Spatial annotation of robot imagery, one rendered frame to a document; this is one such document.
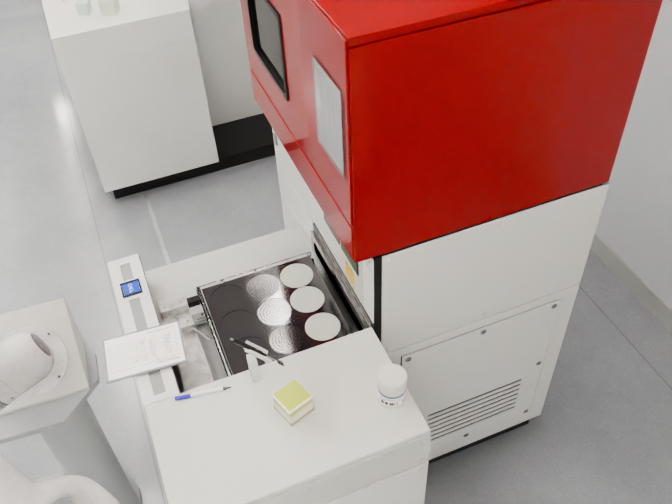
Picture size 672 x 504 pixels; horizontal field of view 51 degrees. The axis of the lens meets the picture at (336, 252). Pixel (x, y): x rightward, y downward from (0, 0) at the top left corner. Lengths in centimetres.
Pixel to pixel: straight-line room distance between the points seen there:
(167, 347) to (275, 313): 33
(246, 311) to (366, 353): 41
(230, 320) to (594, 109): 112
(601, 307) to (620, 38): 184
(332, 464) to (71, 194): 279
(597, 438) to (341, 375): 140
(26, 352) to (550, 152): 130
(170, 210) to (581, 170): 245
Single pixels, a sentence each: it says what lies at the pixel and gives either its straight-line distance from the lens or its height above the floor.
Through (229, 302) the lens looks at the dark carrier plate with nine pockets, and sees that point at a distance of 211.
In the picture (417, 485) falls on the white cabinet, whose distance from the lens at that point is 197.
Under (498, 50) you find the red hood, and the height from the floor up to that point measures 171.
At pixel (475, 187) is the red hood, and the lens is 175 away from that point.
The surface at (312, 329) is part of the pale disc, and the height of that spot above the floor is 90.
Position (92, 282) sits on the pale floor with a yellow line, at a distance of 361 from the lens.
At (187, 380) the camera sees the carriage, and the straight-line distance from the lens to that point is 199.
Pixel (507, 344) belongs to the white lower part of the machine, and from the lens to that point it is 234.
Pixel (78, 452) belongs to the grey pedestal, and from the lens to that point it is 237.
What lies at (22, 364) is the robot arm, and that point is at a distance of 171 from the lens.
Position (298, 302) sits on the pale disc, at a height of 90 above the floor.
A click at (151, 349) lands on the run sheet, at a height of 97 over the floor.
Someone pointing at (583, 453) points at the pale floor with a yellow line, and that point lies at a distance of 294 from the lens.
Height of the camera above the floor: 246
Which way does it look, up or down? 45 degrees down
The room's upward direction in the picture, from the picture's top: 3 degrees counter-clockwise
